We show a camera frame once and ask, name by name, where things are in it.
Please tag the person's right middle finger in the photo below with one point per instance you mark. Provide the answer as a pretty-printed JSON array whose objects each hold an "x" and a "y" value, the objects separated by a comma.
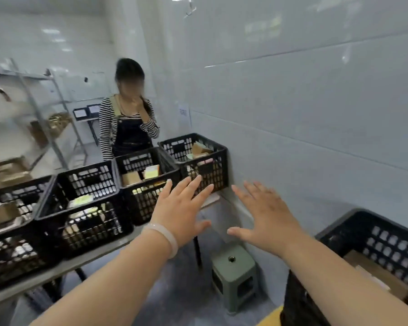
[{"x": 251, "y": 191}]

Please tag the small background table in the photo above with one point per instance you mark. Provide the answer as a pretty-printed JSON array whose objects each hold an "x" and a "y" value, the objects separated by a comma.
[{"x": 91, "y": 127}]

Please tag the brown cardboard box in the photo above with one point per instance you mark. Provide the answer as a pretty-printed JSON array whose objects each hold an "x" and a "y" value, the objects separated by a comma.
[
  {"x": 1, "y": 213},
  {"x": 380, "y": 274},
  {"x": 132, "y": 178},
  {"x": 200, "y": 149}
]

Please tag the person's right hand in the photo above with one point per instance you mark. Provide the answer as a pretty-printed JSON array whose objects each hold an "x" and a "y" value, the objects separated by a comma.
[{"x": 272, "y": 224}]

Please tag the person's right thumb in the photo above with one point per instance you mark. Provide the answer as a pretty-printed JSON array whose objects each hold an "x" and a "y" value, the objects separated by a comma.
[{"x": 239, "y": 232}]

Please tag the person's left middle finger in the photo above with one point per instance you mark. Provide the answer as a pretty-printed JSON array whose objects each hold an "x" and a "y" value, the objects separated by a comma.
[{"x": 195, "y": 187}]

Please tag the white paper wall sign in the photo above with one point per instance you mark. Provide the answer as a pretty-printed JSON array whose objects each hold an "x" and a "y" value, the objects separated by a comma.
[{"x": 184, "y": 115}]

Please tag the person's left thumb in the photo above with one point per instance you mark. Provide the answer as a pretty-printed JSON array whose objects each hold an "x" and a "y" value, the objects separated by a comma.
[{"x": 203, "y": 228}]

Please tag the metal shelf rack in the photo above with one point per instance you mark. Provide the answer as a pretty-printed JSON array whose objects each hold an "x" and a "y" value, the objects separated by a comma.
[{"x": 37, "y": 111}]

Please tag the person's right forearm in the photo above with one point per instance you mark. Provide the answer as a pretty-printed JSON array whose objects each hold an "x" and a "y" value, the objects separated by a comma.
[{"x": 340, "y": 285}]

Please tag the person's left hand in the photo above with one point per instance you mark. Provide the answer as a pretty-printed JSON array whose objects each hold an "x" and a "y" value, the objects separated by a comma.
[{"x": 176, "y": 213}]

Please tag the yellow flat object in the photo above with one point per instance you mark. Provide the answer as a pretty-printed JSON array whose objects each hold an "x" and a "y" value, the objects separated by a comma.
[{"x": 270, "y": 317}]

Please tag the yellow-green packet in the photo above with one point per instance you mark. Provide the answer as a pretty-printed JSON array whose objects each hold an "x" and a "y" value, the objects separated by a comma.
[{"x": 151, "y": 172}]

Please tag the pale green packet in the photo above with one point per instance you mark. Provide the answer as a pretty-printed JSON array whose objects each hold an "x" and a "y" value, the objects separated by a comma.
[{"x": 81, "y": 200}]

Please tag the black framed box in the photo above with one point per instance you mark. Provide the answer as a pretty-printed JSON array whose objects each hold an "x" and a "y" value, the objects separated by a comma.
[
  {"x": 94, "y": 109},
  {"x": 80, "y": 113}
]

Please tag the black plastic crate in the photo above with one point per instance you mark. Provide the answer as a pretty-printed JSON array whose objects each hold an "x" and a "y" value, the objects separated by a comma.
[
  {"x": 139, "y": 203},
  {"x": 210, "y": 169},
  {"x": 10, "y": 254},
  {"x": 387, "y": 230},
  {"x": 88, "y": 230}
]

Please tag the person's left forearm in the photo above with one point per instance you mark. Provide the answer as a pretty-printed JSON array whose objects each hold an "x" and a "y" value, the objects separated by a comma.
[{"x": 115, "y": 285}]

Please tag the person's right little finger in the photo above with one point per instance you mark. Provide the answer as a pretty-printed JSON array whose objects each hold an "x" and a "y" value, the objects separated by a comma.
[{"x": 276, "y": 199}]

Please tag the green plastic stool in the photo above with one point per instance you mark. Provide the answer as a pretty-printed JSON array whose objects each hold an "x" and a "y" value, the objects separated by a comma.
[{"x": 233, "y": 268}]

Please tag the flat cardboard boxes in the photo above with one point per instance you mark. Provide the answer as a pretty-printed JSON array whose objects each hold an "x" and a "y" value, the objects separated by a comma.
[{"x": 6, "y": 173}]

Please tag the cardboard boxes on shelf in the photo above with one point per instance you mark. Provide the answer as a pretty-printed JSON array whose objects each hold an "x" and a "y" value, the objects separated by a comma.
[{"x": 51, "y": 127}]

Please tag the person's left little finger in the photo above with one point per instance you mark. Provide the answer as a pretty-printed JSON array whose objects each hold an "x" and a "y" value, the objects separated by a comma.
[{"x": 167, "y": 190}]

